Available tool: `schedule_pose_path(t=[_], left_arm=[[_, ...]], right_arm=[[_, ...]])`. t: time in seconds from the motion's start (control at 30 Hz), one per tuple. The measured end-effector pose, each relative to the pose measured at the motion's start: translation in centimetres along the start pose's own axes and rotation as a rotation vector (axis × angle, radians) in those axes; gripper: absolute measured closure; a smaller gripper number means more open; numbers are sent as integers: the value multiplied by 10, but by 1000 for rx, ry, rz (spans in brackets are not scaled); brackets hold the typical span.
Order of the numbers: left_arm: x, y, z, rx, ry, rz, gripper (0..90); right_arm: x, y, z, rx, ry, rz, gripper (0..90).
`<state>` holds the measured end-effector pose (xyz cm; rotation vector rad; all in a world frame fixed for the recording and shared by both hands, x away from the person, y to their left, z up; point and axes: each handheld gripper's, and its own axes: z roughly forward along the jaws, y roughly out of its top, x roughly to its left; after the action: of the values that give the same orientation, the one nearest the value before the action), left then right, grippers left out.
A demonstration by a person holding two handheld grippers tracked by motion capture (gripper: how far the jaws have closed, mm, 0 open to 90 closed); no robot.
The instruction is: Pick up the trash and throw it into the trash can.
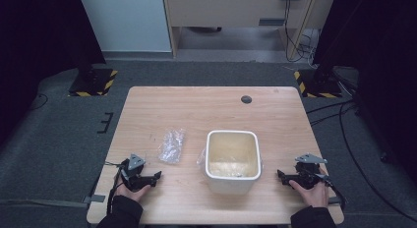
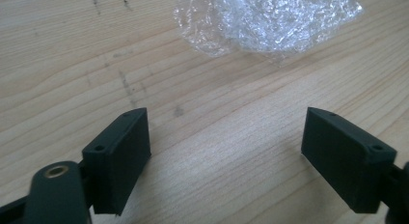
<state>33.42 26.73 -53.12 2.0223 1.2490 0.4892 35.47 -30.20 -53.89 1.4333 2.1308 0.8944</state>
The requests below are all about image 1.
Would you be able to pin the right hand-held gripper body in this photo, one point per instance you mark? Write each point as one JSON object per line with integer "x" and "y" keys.
{"x": 308, "y": 175}

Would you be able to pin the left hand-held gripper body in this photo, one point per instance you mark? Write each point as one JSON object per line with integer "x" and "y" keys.
{"x": 131, "y": 175}

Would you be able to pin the person's left hand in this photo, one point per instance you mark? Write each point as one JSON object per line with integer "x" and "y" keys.
{"x": 131, "y": 193}

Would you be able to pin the person's right hand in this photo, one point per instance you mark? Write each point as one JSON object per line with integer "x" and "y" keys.
{"x": 314, "y": 195}

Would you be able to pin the crumpled clear plastic bag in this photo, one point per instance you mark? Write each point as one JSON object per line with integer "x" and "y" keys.
{"x": 171, "y": 146}

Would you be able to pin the grey table edge clamp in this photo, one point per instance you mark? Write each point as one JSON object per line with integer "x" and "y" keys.
{"x": 334, "y": 200}
{"x": 95, "y": 199}

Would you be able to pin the white square bin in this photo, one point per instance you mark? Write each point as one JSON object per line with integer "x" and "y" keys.
{"x": 233, "y": 175}

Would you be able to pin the clear plastic bin liner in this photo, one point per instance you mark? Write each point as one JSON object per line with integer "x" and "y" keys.
{"x": 229, "y": 167}

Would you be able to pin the round table grommet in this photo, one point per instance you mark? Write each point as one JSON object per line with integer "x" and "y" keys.
{"x": 246, "y": 99}

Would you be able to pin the black stand base yellow stripes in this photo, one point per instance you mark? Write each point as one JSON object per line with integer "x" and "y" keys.
{"x": 93, "y": 83}
{"x": 318, "y": 85}

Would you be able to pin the dark curtain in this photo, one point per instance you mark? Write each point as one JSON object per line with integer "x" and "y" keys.
{"x": 380, "y": 57}
{"x": 32, "y": 41}

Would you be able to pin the white cabinet panel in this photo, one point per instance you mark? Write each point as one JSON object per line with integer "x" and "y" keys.
{"x": 126, "y": 21}

